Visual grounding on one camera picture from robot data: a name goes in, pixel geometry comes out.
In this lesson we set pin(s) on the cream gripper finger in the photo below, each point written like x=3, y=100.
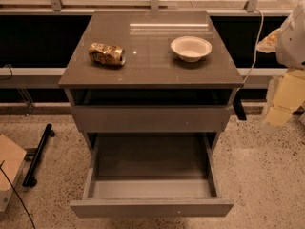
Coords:
x=269, y=43
x=285, y=95

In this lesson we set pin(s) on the crushed orange can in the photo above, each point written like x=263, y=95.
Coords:
x=106, y=54

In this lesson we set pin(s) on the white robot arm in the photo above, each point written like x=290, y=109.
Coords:
x=291, y=41

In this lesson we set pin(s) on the grey drawer cabinet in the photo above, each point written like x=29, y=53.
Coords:
x=153, y=76

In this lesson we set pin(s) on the open grey drawer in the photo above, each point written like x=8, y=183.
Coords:
x=151, y=175

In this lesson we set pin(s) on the closed grey drawer front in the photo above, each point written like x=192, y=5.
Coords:
x=96, y=119

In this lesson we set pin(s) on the white bowl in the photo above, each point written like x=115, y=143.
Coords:
x=190, y=48

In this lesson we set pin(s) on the black bar on floor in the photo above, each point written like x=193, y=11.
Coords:
x=30, y=180

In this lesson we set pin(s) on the wooden box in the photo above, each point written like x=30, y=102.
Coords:
x=12, y=158

